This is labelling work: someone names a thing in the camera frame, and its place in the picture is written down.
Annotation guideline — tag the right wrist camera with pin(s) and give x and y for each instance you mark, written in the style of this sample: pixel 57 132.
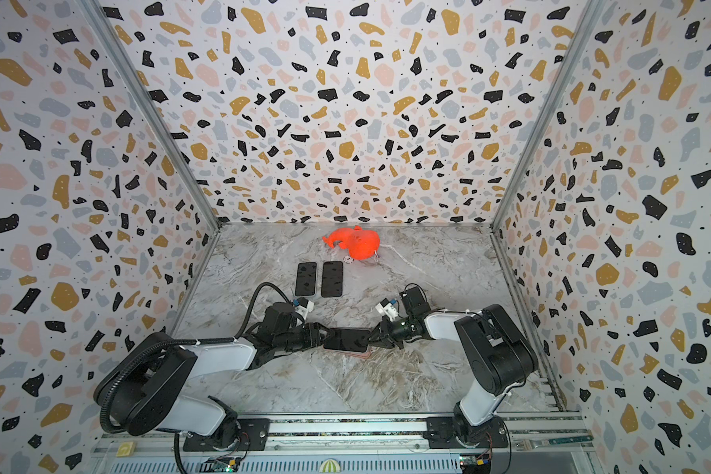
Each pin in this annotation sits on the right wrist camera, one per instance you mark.
pixel 388 308

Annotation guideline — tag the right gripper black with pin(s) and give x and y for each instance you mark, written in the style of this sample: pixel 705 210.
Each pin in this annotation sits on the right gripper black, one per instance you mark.
pixel 384 330

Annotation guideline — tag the pink phone case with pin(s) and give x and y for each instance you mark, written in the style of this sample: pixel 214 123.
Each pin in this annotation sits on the pink phone case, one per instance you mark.
pixel 355 354

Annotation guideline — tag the red plush whale toy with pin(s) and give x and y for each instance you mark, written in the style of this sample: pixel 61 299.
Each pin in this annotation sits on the red plush whale toy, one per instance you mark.
pixel 360 244

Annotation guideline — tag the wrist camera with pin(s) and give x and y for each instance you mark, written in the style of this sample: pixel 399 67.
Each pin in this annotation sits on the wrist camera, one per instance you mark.
pixel 303 306
pixel 388 308

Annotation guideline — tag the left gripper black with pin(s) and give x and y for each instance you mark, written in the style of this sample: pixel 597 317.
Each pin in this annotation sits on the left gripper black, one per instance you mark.
pixel 313 338

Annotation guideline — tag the black smartphone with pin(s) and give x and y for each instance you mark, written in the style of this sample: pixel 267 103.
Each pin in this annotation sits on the black smartphone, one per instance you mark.
pixel 347 340
pixel 306 278

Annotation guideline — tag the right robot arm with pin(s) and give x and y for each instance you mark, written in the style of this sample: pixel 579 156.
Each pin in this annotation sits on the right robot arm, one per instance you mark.
pixel 499 355

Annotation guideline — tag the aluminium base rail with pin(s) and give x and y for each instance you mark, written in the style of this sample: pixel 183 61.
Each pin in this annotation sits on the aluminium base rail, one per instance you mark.
pixel 378 443

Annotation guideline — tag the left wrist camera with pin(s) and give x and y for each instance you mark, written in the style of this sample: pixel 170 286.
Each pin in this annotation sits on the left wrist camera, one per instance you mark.
pixel 303 306

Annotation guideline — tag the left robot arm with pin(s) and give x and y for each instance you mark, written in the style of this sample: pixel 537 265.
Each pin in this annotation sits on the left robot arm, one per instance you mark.
pixel 144 393

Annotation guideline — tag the black phone case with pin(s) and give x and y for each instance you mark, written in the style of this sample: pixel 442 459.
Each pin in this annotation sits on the black phone case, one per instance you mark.
pixel 332 279

